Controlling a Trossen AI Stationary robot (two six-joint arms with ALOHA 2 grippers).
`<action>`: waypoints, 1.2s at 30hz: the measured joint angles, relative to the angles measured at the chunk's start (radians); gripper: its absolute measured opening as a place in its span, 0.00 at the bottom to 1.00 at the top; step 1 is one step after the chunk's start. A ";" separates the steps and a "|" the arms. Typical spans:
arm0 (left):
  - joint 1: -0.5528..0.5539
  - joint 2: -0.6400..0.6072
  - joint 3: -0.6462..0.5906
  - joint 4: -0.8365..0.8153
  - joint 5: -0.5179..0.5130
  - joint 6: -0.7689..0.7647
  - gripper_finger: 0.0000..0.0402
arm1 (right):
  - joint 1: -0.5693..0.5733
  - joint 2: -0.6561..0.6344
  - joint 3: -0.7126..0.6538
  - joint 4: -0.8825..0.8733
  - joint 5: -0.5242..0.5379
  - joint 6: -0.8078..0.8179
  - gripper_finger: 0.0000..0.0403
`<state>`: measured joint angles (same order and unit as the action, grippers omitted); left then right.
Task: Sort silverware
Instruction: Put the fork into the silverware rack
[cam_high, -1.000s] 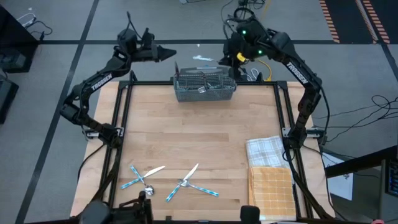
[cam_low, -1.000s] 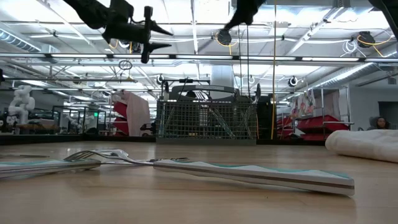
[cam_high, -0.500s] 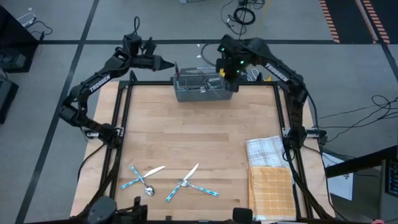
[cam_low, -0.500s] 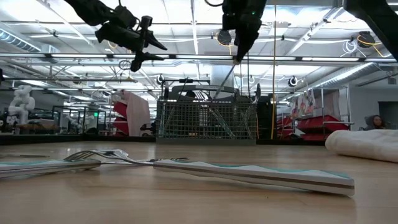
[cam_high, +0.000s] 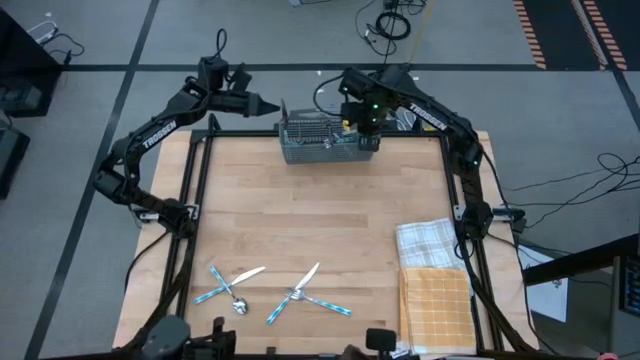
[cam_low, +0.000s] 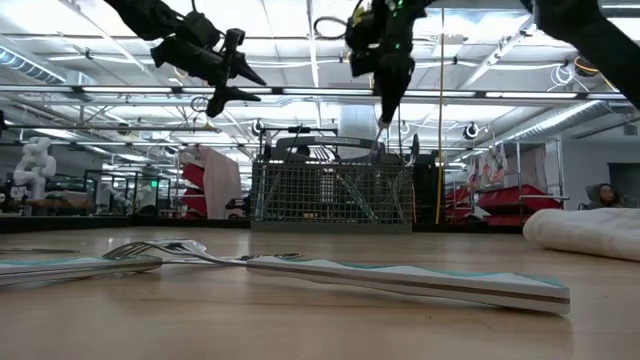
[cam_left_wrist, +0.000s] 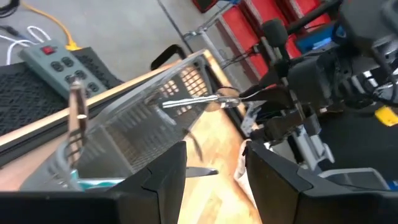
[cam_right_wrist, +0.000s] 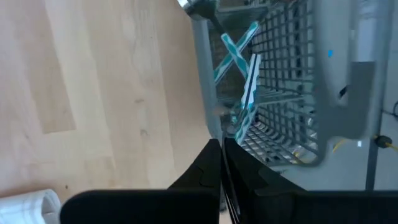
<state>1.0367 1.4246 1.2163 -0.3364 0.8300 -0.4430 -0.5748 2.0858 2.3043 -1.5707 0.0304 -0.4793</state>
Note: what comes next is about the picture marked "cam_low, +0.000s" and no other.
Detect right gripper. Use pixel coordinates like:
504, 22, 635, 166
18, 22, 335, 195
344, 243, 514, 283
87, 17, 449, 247
343, 0, 427, 126

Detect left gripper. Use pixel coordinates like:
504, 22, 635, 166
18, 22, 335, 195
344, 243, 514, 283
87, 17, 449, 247
149, 27, 269, 119

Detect fork with patterned handle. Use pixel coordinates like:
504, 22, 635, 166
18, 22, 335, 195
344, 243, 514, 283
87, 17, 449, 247
314, 147, 382, 224
101, 239, 572, 316

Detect grey mesh silverware basket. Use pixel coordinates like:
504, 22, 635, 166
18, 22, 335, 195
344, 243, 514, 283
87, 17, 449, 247
249, 135, 415, 235

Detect white round column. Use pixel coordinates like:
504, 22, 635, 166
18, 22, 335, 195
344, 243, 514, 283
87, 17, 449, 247
338, 103, 377, 147

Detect ceiling light strip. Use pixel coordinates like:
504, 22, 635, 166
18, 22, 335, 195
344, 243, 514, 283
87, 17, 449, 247
0, 85, 640, 100

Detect red storage bins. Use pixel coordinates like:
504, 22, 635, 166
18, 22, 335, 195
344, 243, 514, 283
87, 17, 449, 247
444, 183, 564, 229
180, 162, 209, 220

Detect pink board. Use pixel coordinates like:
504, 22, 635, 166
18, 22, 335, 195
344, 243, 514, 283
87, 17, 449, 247
192, 145, 243, 221

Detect metal shelf rack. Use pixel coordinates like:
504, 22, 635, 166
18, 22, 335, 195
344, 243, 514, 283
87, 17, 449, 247
514, 138, 570, 211

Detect white robot figure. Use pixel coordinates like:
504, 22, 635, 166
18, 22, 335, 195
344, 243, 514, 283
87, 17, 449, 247
9, 137, 59, 201

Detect person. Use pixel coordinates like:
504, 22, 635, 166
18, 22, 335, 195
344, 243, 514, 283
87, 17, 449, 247
578, 182, 625, 211

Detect white plaid towel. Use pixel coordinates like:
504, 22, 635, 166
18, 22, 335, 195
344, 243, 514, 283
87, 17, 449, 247
522, 207, 640, 264

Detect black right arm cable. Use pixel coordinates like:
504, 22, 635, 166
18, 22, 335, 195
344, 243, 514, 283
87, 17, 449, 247
313, 14, 351, 41

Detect silver ceiling duct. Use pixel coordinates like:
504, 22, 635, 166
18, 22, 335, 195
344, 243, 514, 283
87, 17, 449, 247
499, 99, 640, 147

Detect black aluminium table frame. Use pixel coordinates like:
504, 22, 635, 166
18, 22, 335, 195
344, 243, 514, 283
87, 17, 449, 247
0, 215, 526, 235

